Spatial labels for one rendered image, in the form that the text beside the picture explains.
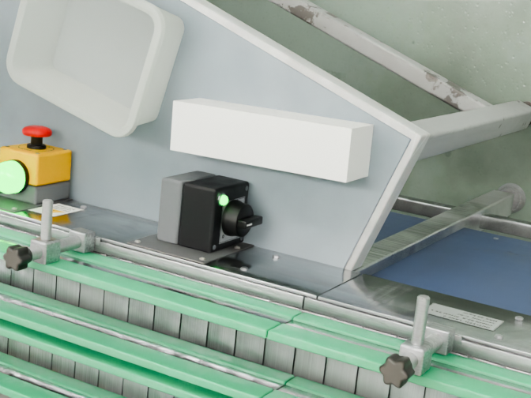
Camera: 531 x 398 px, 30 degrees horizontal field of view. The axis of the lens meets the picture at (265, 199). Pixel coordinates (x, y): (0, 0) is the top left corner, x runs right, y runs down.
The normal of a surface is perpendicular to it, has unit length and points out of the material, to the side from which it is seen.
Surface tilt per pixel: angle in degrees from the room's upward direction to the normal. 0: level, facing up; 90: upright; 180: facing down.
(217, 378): 90
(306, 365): 0
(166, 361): 90
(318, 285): 90
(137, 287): 90
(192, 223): 0
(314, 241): 0
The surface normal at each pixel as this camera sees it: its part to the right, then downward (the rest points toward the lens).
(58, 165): 0.86, 0.19
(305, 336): 0.10, -0.97
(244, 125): -0.50, 0.14
